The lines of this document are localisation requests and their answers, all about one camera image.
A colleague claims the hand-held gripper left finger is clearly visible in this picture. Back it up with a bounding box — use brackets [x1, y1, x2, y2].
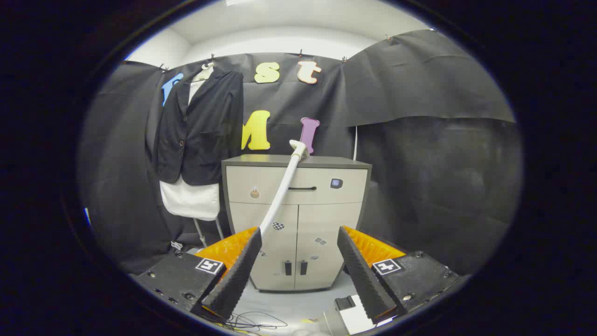
[133, 226, 263, 322]

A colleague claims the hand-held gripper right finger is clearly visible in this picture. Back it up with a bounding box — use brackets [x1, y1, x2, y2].
[337, 225, 472, 322]

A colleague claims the white garment steamer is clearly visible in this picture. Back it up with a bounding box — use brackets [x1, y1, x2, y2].
[259, 139, 309, 238]

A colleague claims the black suit jacket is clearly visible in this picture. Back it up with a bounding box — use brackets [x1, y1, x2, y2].
[154, 70, 244, 186]

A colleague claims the white and black appliance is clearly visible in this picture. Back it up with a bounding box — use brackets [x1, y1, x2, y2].
[334, 294, 397, 336]

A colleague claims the grey cabinet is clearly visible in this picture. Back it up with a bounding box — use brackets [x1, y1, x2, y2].
[221, 154, 373, 293]

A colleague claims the black backdrop cloth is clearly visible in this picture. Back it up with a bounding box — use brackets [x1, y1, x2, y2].
[78, 29, 523, 276]

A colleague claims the white plastic hanger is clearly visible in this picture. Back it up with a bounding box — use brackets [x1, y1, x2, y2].
[194, 62, 215, 82]

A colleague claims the thin black cable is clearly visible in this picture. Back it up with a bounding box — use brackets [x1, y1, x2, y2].
[201, 310, 289, 333]

